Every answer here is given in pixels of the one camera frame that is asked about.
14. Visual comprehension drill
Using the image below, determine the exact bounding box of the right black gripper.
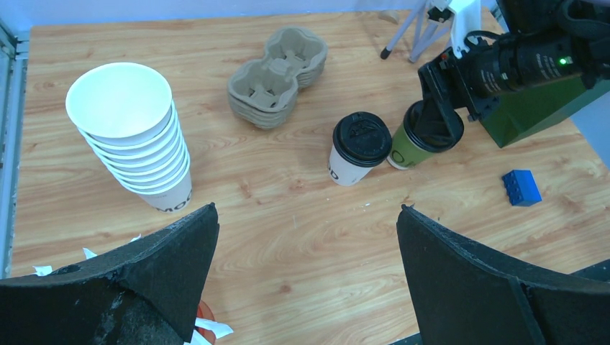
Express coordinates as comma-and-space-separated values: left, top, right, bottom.
415, 33, 524, 141

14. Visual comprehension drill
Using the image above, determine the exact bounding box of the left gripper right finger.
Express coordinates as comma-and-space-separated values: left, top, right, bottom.
396, 206, 609, 344

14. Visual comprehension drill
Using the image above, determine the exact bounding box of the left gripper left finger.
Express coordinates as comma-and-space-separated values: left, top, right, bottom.
1, 203, 219, 344

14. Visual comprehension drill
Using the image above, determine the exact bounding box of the green paper coffee cup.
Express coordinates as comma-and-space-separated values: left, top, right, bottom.
387, 124, 432, 170

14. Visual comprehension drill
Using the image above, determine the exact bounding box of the green paper bag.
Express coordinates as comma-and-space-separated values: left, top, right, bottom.
481, 77, 609, 148

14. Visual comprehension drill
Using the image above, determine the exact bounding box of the black plastic cup lid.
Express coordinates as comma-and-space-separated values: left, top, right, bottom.
332, 111, 392, 167

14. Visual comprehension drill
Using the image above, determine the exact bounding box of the white paper coffee cup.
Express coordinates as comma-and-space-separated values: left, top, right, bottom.
328, 146, 372, 186

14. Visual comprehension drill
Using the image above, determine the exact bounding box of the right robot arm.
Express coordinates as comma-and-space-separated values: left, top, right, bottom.
404, 1, 609, 146

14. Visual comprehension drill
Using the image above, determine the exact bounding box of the red cup holder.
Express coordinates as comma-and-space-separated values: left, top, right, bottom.
197, 300, 215, 321

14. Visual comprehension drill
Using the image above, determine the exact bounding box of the blue toy brick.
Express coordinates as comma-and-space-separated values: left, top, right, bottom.
501, 170, 542, 207

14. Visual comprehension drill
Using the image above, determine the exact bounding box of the cardboard cup carrier tray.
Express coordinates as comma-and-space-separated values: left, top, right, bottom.
227, 26, 328, 130

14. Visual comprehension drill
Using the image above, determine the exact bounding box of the stack of white paper cups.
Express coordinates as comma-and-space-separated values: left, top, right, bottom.
65, 62, 193, 213

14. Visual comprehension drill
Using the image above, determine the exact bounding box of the camera tripod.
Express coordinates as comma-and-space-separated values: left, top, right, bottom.
380, 1, 450, 63

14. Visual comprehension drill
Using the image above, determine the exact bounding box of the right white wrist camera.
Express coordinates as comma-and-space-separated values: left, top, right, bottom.
429, 0, 482, 59

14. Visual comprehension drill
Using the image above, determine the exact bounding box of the aluminium frame rail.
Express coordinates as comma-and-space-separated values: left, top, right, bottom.
1, 22, 29, 279

